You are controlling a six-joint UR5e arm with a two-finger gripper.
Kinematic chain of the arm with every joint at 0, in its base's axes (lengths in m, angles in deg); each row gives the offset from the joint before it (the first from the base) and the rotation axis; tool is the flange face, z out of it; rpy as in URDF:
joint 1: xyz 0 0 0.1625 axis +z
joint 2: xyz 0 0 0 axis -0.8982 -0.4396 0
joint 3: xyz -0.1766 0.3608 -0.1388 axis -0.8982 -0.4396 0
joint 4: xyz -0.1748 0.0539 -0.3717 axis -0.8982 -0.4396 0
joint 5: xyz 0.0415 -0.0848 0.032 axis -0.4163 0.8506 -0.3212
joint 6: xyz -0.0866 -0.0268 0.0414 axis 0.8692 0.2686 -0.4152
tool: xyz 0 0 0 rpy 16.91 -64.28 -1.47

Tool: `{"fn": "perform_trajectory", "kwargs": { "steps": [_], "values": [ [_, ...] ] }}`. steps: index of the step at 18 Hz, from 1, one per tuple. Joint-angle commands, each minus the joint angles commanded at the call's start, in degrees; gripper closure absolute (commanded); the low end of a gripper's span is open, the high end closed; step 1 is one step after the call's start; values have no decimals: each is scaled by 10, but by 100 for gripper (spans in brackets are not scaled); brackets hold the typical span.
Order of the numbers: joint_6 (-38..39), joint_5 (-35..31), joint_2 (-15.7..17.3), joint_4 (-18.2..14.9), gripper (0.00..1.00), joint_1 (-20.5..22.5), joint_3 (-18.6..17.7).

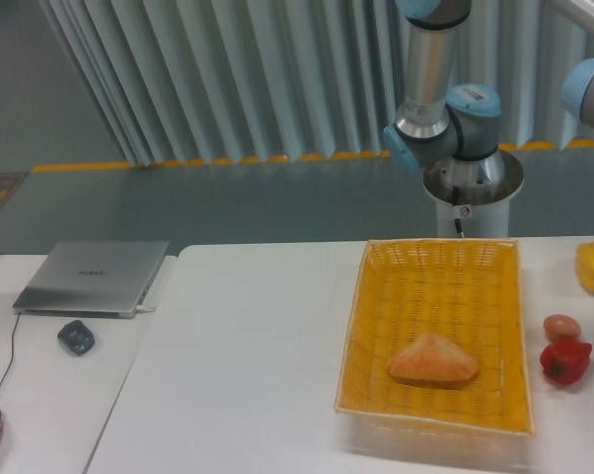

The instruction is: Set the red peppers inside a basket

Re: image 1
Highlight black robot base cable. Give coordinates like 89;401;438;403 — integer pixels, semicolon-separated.
451;185;466;240

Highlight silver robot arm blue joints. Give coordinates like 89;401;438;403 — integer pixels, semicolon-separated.
382;0;594;175

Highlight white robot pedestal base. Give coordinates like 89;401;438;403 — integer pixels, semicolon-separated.
423;150;524;238

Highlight brown egg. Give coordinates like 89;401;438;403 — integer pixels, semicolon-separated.
543;314;582;341

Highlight yellow woven basket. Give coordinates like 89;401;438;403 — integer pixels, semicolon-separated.
334;239;535;435

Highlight red bell pepper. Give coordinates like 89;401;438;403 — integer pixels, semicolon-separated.
540;338;592;385

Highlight black mouse cable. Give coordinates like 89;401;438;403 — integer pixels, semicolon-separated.
0;254;23;411

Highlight triangular bread loaf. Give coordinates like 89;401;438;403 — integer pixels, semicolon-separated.
385;332;480;383

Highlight dark grey small device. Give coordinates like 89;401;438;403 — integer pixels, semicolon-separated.
57;320;96;356

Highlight silver closed laptop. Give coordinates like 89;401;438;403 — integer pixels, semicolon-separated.
13;241;169;318

